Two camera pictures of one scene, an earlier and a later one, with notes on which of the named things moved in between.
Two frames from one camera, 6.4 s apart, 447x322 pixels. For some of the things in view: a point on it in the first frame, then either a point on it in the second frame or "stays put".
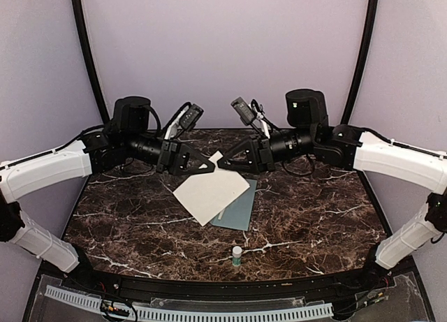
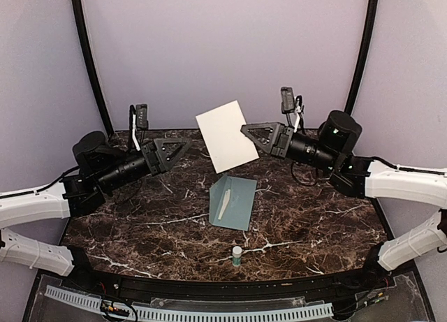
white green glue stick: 237,252 stays put
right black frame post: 364,59 stays put
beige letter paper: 208,195 to 227,145
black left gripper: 174,157 to 158,154
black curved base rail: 287,288 stays put
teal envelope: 238,214 stays put
